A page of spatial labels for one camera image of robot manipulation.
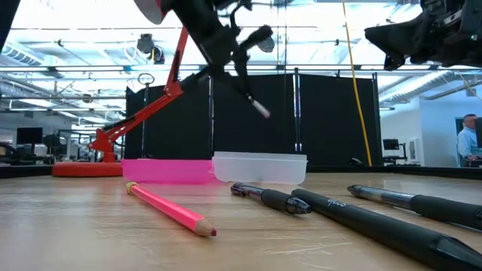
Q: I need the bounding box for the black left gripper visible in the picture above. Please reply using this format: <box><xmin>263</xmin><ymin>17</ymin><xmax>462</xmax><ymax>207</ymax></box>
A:
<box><xmin>179</xmin><ymin>24</ymin><xmax>275</xmax><ymax>100</ymax></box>

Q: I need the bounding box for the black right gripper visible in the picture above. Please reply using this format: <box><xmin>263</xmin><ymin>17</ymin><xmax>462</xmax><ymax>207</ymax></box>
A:
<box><xmin>364</xmin><ymin>0</ymin><xmax>482</xmax><ymax>72</ymax></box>

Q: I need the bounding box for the short white marker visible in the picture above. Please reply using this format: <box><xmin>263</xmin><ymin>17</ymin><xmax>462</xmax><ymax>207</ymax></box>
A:
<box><xmin>249</xmin><ymin>97</ymin><xmax>272</xmax><ymax>119</ymax></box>

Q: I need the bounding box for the black pen with clear barrel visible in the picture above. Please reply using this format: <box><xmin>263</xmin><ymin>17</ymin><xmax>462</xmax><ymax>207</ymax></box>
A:
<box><xmin>230</xmin><ymin>181</ymin><xmax>313</xmax><ymax>216</ymax></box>
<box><xmin>346</xmin><ymin>184</ymin><xmax>482</xmax><ymax>232</ymax></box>

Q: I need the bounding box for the pink pencil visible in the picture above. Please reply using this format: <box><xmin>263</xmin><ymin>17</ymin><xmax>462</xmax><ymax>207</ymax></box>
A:
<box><xmin>125</xmin><ymin>181</ymin><xmax>218</xmax><ymax>238</ymax></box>

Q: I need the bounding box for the matte black pen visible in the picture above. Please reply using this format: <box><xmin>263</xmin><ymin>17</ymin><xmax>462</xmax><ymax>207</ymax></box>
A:
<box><xmin>291</xmin><ymin>187</ymin><xmax>482</xmax><ymax>271</ymax></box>

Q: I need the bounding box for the clear plastic supply box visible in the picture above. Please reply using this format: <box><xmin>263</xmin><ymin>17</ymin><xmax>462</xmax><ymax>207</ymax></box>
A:
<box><xmin>211</xmin><ymin>151</ymin><xmax>309</xmax><ymax>186</ymax></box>

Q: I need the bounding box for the pink plastic box lid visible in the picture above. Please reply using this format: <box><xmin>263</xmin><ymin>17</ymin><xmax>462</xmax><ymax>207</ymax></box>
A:
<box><xmin>120</xmin><ymin>158</ymin><xmax>216</xmax><ymax>186</ymax></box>

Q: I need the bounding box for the black ceiling device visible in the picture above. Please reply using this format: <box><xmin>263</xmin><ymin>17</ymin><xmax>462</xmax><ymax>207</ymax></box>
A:
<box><xmin>136</xmin><ymin>32</ymin><xmax>166</xmax><ymax>65</ymax></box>

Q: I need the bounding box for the small black monitor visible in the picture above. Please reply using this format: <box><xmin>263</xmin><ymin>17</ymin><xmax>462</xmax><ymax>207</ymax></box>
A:
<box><xmin>382</xmin><ymin>138</ymin><xmax>401</xmax><ymax>152</ymax></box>
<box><xmin>16</xmin><ymin>126</ymin><xmax>44</xmax><ymax>146</ymax></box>

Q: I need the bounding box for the black room divider screen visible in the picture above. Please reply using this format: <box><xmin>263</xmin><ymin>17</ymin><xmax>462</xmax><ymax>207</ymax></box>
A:
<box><xmin>124</xmin><ymin>73</ymin><xmax>381</xmax><ymax>166</ymax></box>

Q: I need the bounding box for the person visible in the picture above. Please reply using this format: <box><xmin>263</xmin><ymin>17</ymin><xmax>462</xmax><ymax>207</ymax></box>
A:
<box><xmin>456</xmin><ymin>113</ymin><xmax>482</xmax><ymax>169</ymax></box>

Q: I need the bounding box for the red desk lamp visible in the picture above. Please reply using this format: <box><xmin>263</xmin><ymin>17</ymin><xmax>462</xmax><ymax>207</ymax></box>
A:
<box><xmin>51</xmin><ymin>0</ymin><xmax>190</xmax><ymax>178</ymax></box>

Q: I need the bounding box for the yellow cable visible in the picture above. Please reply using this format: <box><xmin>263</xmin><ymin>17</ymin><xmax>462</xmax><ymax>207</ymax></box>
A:
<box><xmin>340</xmin><ymin>0</ymin><xmax>374</xmax><ymax>167</ymax></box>

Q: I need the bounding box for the thin ring-topped stand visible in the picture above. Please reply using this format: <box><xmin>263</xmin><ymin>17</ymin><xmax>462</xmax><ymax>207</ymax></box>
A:
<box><xmin>136</xmin><ymin>72</ymin><xmax>156</xmax><ymax>159</ymax></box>

